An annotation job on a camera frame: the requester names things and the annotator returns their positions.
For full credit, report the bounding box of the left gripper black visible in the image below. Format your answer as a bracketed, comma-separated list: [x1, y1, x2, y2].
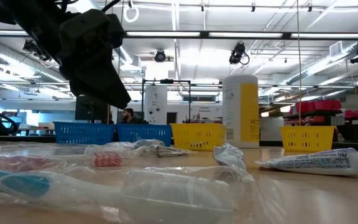
[56, 8, 132, 110]

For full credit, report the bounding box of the small clear foil packet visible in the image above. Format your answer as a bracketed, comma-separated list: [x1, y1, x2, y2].
[150, 144, 193, 158]
[132, 139, 167, 151]

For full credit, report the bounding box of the red toothbrush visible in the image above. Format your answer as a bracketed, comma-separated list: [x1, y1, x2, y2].
[0, 143, 141, 175]

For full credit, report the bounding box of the blue toothbrush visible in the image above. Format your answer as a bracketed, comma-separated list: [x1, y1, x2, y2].
[0, 166, 254, 224]

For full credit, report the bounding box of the black computer monitor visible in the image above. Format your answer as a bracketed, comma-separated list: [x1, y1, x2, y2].
[75, 95, 111, 122]

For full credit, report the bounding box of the person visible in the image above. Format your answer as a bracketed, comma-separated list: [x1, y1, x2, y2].
[120, 108, 149, 125]

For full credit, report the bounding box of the blue plastic slotted basket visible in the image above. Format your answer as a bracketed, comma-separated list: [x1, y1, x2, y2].
[53, 121, 117, 146]
[116, 123, 173, 147]

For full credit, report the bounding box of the yellow plastic slotted basket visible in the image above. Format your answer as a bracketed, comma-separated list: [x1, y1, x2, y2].
[170, 123, 227, 152]
[280, 125, 336, 152]

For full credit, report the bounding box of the white canister with yellow label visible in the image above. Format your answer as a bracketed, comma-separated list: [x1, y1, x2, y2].
[222, 74, 260, 149]

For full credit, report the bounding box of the shelf with red bins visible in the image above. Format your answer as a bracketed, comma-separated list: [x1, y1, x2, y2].
[283, 99, 343, 127]

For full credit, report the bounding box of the black ceiling camera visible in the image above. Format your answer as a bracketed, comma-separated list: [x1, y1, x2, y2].
[153, 49, 167, 63]

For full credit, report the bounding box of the white looped cable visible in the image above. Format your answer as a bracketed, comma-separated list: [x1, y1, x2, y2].
[122, 0, 140, 24]

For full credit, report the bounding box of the black overhead camera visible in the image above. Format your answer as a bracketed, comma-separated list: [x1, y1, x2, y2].
[228, 42, 250, 66]

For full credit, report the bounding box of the yellow hanging cable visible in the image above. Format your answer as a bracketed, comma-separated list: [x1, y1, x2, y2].
[296, 0, 303, 127]

